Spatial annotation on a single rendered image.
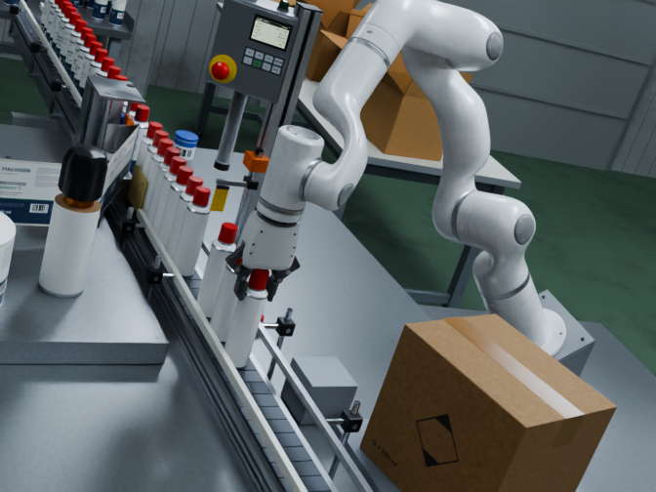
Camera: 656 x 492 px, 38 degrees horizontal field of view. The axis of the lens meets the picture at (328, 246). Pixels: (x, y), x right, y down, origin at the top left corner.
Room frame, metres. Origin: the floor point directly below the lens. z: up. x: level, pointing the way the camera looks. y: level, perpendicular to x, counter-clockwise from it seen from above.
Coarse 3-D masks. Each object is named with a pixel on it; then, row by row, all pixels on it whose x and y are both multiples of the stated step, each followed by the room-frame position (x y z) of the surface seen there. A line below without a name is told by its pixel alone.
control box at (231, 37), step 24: (240, 0) 2.00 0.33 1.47; (264, 0) 2.06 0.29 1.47; (240, 24) 1.99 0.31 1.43; (216, 48) 1.99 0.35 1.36; (240, 48) 1.99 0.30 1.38; (264, 48) 1.99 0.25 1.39; (288, 48) 1.98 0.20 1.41; (240, 72) 1.99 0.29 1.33; (264, 72) 1.98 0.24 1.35; (264, 96) 1.98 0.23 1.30
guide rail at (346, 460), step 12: (204, 240) 1.93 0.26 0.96; (264, 336) 1.60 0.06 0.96; (276, 348) 1.57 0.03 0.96; (276, 360) 1.54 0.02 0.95; (288, 372) 1.50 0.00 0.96; (300, 384) 1.47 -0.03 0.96; (300, 396) 1.45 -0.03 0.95; (312, 408) 1.41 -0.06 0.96; (324, 420) 1.39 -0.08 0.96; (324, 432) 1.36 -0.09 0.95; (336, 444) 1.33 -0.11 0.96; (348, 456) 1.31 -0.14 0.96; (348, 468) 1.28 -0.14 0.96; (360, 480) 1.25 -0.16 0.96
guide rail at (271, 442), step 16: (144, 224) 2.03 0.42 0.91; (160, 240) 1.96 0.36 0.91; (176, 272) 1.83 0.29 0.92; (192, 304) 1.72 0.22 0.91; (208, 336) 1.63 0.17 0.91; (224, 352) 1.57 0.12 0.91; (224, 368) 1.55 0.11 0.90; (240, 384) 1.49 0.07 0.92; (256, 416) 1.41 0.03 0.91; (272, 432) 1.37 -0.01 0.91; (272, 448) 1.34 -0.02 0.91; (288, 464) 1.30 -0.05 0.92; (288, 480) 1.28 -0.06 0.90
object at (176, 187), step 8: (184, 168) 1.99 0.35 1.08; (184, 176) 1.98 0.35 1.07; (176, 184) 1.98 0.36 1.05; (184, 184) 1.98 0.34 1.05; (176, 192) 1.97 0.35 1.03; (168, 200) 1.98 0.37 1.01; (176, 200) 1.97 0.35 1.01; (168, 208) 1.97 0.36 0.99; (176, 208) 1.97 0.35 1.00; (168, 216) 1.97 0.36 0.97; (168, 224) 1.97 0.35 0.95; (160, 232) 1.98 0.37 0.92; (168, 232) 1.97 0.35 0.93; (168, 240) 1.97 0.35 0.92
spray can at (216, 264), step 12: (228, 228) 1.75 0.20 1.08; (216, 240) 1.76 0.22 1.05; (228, 240) 1.75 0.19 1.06; (216, 252) 1.74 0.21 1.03; (228, 252) 1.74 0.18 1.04; (216, 264) 1.74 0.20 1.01; (204, 276) 1.75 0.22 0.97; (216, 276) 1.74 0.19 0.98; (204, 288) 1.74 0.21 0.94; (216, 288) 1.74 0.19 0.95; (204, 300) 1.74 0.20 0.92; (216, 300) 1.74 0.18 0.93; (204, 312) 1.74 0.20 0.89
